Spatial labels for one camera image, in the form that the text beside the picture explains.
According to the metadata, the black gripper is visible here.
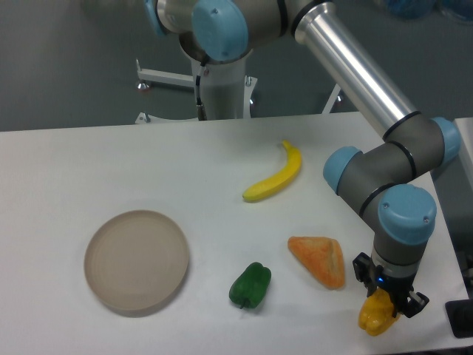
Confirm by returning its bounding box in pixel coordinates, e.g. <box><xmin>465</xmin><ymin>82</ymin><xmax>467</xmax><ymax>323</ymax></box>
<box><xmin>353</xmin><ymin>252</ymin><xmax>429</xmax><ymax>318</ymax></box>

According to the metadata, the green bell pepper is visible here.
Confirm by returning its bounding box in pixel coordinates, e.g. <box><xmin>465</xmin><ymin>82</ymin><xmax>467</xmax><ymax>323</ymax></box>
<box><xmin>228</xmin><ymin>262</ymin><xmax>272</xmax><ymax>309</ymax></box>

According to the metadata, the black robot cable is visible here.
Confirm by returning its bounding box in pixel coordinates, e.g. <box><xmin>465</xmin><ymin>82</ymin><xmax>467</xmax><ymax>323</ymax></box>
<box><xmin>194</xmin><ymin>55</ymin><xmax>210</xmax><ymax>121</ymax></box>

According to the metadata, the black device at table edge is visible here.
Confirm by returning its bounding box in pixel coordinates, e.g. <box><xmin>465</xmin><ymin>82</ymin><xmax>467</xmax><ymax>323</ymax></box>
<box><xmin>445</xmin><ymin>299</ymin><xmax>472</xmax><ymax>339</ymax></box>

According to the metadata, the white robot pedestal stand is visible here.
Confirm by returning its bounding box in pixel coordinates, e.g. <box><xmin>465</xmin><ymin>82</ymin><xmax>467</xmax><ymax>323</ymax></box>
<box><xmin>136</xmin><ymin>34</ymin><xmax>349</xmax><ymax>123</ymax></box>

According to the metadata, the orange bread wedge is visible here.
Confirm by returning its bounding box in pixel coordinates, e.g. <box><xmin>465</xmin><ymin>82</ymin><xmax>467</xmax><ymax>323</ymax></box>
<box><xmin>287</xmin><ymin>236</ymin><xmax>345</xmax><ymax>289</ymax></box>

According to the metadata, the yellow banana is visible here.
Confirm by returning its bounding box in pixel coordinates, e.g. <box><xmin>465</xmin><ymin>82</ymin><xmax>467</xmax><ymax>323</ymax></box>
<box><xmin>242</xmin><ymin>140</ymin><xmax>302</xmax><ymax>203</ymax></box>

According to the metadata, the beige round plate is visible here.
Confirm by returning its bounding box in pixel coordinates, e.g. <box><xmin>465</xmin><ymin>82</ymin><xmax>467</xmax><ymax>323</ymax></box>
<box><xmin>84</xmin><ymin>210</ymin><xmax>190</xmax><ymax>317</ymax></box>

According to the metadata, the yellow bell pepper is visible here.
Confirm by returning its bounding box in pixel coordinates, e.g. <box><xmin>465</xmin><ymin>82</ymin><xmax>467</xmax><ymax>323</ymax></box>
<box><xmin>358</xmin><ymin>288</ymin><xmax>399</xmax><ymax>337</ymax></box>

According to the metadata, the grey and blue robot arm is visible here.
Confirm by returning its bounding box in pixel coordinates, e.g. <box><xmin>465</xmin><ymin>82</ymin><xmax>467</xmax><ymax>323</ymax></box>
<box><xmin>143</xmin><ymin>1</ymin><xmax>460</xmax><ymax>317</ymax></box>

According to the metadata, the blue bag in background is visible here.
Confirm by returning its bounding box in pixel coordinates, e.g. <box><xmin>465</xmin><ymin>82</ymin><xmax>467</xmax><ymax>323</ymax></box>
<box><xmin>376</xmin><ymin>0</ymin><xmax>472</xmax><ymax>25</ymax></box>

